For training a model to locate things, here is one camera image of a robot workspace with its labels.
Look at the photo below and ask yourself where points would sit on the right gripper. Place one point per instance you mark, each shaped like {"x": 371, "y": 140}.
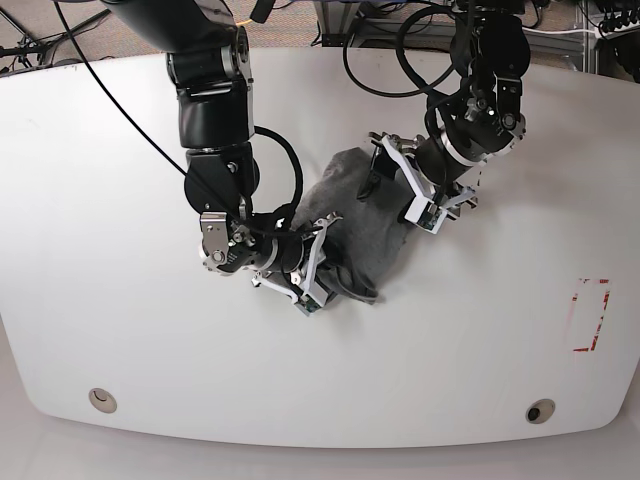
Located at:
{"x": 286, "y": 257}

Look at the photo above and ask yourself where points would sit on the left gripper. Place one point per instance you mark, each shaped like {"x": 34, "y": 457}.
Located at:
{"x": 437, "y": 163}

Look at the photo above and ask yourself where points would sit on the grey T-shirt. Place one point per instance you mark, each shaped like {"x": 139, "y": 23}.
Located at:
{"x": 364, "y": 244}

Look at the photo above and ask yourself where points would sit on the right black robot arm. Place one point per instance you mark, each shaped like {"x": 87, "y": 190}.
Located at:
{"x": 207, "y": 60}

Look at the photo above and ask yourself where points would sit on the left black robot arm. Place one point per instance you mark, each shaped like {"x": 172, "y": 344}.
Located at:
{"x": 473, "y": 109}

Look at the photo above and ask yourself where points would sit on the red tape rectangle marking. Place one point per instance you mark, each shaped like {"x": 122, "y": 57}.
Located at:
{"x": 587, "y": 312}

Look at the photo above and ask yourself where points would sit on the white power strip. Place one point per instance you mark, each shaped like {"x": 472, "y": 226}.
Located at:
{"x": 615, "y": 26}

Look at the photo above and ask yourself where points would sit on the black tripod stand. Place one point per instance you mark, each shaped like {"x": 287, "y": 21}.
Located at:
{"x": 29, "y": 51}

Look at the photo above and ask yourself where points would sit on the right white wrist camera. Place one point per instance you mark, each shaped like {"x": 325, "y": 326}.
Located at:
{"x": 314, "y": 295}

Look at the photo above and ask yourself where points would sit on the aluminium frame stand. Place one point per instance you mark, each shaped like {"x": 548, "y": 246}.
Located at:
{"x": 336, "y": 18}

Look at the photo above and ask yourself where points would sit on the left table cable grommet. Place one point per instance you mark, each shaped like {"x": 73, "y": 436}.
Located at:
{"x": 102, "y": 400}

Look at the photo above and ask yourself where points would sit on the table cable grommet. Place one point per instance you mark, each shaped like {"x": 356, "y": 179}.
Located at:
{"x": 540, "y": 411}
{"x": 102, "y": 400}

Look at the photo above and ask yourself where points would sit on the right table cable grommet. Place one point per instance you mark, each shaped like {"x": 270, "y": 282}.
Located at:
{"x": 540, "y": 411}

